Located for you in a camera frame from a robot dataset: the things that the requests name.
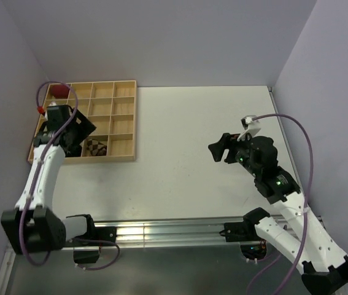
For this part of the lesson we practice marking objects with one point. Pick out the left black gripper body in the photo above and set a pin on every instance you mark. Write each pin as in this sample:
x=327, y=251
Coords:
x=80, y=131

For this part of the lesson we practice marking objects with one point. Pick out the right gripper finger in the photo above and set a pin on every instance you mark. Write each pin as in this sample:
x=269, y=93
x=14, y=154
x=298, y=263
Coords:
x=218, y=149
x=228, y=140

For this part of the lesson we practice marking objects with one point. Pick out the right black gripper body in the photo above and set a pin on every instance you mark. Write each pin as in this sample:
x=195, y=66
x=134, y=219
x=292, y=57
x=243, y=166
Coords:
x=239, y=152

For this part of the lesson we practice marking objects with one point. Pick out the brown argyle sock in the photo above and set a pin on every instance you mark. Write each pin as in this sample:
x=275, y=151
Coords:
x=95, y=148

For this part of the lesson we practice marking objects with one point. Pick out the black sock with blue marks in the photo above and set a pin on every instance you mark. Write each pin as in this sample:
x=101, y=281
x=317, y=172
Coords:
x=74, y=151

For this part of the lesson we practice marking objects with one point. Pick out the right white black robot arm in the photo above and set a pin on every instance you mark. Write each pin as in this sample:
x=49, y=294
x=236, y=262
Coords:
x=322, y=264

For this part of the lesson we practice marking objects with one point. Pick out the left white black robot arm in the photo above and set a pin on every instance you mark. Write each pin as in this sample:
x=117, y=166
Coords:
x=32, y=226

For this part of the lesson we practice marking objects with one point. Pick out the red rolled sock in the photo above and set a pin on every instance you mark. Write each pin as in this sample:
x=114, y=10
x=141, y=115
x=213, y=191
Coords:
x=59, y=91

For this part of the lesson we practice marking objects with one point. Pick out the wooden compartment tray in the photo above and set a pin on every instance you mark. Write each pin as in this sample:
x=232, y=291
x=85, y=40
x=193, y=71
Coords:
x=112, y=107

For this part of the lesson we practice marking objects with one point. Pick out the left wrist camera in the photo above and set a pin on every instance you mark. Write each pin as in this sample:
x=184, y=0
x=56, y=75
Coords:
x=44, y=109

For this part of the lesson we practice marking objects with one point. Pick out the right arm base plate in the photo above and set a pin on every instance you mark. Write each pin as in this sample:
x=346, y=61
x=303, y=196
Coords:
x=238, y=232

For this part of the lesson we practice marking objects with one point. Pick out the aluminium rail frame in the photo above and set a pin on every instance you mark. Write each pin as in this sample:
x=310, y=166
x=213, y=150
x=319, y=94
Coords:
x=173, y=193

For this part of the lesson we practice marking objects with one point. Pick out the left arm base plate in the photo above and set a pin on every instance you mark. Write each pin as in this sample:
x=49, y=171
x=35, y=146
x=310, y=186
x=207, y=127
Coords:
x=87, y=249

